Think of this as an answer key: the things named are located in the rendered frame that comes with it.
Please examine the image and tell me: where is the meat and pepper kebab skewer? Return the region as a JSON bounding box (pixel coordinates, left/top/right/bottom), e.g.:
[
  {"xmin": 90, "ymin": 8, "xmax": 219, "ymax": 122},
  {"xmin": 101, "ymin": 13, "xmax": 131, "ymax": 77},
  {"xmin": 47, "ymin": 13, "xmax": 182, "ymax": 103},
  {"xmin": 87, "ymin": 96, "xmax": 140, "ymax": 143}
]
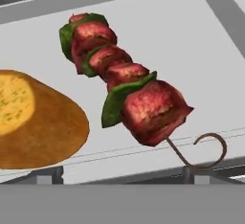
[{"xmin": 58, "ymin": 11, "xmax": 228, "ymax": 171}]

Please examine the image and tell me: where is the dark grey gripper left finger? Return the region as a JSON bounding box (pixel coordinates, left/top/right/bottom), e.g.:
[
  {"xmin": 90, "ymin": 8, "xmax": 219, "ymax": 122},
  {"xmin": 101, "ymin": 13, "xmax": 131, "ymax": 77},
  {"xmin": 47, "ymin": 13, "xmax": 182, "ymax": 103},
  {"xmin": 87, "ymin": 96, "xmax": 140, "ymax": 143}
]
[{"xmin": 3, "ymin": 166, "xmax": 64, "ymax": 186}]

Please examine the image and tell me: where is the grey metal tray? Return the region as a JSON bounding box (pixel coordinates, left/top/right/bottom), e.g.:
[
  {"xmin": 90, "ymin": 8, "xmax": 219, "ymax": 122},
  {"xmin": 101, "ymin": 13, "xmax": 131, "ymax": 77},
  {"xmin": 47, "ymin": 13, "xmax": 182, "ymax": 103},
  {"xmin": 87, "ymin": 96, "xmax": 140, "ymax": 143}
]
[{"xmin": 0, "ymin": 0, "xmax": 245, "ymax": 185}]

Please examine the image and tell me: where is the golden brown baguette bread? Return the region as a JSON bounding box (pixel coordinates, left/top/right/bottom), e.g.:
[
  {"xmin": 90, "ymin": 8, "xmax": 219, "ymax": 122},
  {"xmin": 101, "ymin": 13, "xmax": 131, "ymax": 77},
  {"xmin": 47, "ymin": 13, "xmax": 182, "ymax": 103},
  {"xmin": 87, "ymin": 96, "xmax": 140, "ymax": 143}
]
[{"xmin": 0, "ymin": 69, "xmax": 91, "ymax": 170}]

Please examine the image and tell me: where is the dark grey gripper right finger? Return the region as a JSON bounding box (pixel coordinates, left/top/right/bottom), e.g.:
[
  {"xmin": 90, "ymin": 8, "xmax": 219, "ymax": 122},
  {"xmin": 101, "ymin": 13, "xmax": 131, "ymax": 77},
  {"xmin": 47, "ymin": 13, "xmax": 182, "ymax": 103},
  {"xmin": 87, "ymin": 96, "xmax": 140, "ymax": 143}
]
[{"xmin": 183, "ymin": 166, "xmax": 245, "ymax": 186}]

